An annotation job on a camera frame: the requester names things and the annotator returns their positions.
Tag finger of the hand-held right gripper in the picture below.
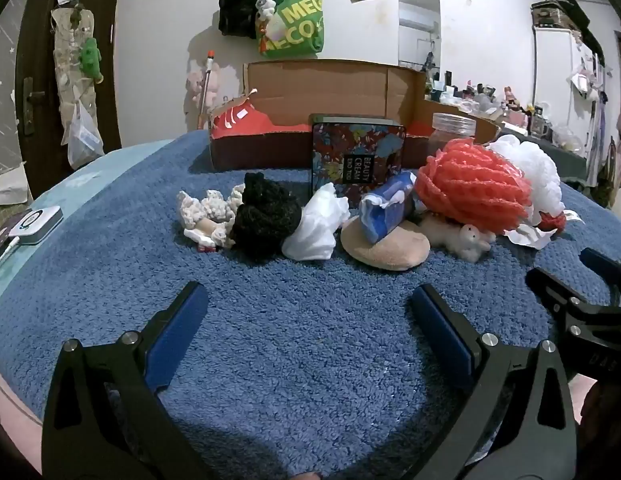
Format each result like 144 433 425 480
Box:
527 266 604 346
579 247 621 306

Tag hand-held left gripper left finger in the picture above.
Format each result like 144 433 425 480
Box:
42 281 211 480

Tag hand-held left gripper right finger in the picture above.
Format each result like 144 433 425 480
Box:
409 283 577 480

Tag white sachet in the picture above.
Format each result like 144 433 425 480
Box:
503 210 584 251

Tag beige powder puff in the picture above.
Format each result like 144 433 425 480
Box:
341 220 431 272

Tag white fluffy star plush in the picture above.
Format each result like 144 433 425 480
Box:
421 212 496 262

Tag white bath pouf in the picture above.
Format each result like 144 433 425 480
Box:
488 135 566 223

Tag red foam net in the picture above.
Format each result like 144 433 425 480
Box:
415 138 534 235

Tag white crochet scrunchie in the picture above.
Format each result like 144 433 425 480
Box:
178 185 246 252

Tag blue tissue pack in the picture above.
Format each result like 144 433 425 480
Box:
359 171 417 245

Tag black scrunchie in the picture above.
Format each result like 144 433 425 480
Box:
230 172 302 261

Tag brown cardboard box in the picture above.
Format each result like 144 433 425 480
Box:
206 59 501 171

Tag blue fleece blanket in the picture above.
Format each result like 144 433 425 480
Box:
0 127 621 476

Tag white charger box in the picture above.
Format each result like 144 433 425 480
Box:
9 206 64 246

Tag glass jar with lid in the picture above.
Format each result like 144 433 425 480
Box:
429 112 477 153

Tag pink bed sheet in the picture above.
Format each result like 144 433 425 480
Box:
0 360 44 473

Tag white refrigerator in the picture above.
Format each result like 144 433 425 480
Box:
533 27 604 161

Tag light blue bed sheet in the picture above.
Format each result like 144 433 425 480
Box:
0 137 174 311

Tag cluster of cosmetics bottles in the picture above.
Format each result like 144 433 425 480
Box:
425 72 586 153

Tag floral tin box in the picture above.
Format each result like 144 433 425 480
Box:
308 114 406 206

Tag dark notebook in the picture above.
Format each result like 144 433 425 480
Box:
0 212 28 266

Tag clear plastic bag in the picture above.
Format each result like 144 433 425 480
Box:
66 100 105 170

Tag pale pink plush toy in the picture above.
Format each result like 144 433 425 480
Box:
187 62 221 108

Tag grey star curtain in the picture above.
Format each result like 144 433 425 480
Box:
0 0 34 206

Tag green plush toy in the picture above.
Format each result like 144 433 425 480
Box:
79 37 104 83

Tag hanging fabric organiser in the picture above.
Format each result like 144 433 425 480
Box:
50 4 98 131

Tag dark wooden door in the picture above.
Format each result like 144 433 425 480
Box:
18 0 124 196

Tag green tote bag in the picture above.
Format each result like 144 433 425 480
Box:
255 0 325 58

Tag black bag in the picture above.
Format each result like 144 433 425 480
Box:
218 0 264 40

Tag white cable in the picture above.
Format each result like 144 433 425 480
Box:
0 240 21 272

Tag metal door handle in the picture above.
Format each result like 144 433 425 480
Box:
21 77 45 136

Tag wall mirror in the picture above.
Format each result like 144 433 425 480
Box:
397 0 442 91

